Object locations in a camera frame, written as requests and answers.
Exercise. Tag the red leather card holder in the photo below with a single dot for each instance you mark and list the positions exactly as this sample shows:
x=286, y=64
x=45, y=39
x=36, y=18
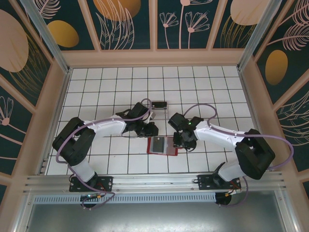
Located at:
x=170, y=146

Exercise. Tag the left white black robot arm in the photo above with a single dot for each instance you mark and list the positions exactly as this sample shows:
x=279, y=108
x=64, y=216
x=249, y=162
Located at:
x=106, y=125

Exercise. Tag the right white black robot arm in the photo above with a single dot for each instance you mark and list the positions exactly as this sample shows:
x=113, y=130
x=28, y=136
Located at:
x=217, y=135

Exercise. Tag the grey metal sheet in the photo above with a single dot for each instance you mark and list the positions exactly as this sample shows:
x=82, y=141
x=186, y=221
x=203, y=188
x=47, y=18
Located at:
x=154, y=217

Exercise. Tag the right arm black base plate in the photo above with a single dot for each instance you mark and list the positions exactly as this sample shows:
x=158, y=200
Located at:
x=205, y=182

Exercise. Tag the long aluminium mounting rail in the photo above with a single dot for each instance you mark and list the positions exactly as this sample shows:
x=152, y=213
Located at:
x=154, y=181

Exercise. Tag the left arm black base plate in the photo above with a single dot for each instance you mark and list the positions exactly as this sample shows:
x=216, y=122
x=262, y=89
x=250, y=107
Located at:
x=106, y=182

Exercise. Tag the aluminium side rail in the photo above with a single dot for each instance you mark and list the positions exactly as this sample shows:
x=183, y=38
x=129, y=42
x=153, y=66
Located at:
x=61, y=101
x=248, y=96

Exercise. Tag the aluminium frame post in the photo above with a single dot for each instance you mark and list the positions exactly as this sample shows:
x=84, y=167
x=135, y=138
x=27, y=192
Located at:
x=48, y=41
x=256, y=33

